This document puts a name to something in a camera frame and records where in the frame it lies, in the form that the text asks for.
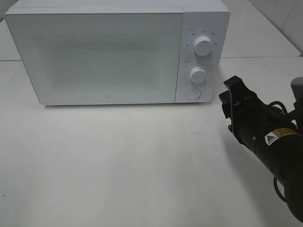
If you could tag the white microwave knob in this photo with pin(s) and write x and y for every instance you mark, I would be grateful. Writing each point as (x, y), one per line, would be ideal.
(202, 45)
(197, 75)

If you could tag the white microwave door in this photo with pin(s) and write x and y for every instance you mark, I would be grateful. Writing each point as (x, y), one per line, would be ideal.
(83, 59)

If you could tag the lower white microwave knob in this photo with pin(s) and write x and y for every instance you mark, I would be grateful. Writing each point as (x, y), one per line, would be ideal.
(197, 75)

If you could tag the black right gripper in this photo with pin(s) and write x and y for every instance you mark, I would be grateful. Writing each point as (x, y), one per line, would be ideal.
(237, 102)

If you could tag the upper white microwave knob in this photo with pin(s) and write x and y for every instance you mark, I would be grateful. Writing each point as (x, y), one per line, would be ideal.
(202, 45)

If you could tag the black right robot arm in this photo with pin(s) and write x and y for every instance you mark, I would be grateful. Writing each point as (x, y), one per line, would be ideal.
(273, 134)

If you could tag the round white door button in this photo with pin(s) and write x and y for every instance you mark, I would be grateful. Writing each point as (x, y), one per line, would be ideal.
(194, 94)

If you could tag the white microwave oven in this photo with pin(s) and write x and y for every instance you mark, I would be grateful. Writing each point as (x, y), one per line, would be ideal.
(199, 17)

